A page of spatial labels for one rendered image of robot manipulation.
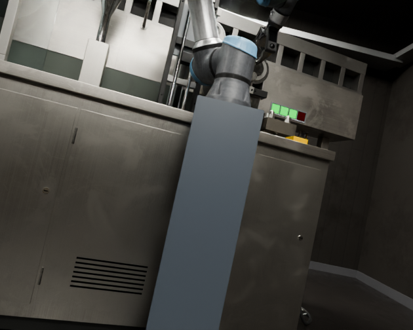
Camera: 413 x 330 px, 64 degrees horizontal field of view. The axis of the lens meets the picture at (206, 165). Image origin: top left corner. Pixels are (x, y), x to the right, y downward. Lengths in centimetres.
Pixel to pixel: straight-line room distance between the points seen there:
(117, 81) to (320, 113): 124
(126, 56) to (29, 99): 77
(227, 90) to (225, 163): 22
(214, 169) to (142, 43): 112
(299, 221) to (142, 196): 65
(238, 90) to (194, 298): 62
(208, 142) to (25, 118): 62
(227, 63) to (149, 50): 91
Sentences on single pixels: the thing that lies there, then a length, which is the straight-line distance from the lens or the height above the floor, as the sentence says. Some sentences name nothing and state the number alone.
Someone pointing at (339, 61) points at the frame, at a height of 160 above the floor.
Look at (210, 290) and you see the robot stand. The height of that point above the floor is 37.
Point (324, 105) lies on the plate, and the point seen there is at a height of 130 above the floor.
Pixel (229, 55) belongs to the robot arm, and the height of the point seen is 105.
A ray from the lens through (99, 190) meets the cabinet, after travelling 120.
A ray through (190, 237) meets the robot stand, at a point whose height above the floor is 50.
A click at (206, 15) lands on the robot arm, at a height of 120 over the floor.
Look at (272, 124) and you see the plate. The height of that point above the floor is 100.
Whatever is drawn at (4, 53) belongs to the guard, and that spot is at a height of 94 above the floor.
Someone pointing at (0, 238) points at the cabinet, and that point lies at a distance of 127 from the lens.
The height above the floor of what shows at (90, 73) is 102.
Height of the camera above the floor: 65
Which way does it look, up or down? 3 degrees up
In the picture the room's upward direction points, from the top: 12 degrees clockwise
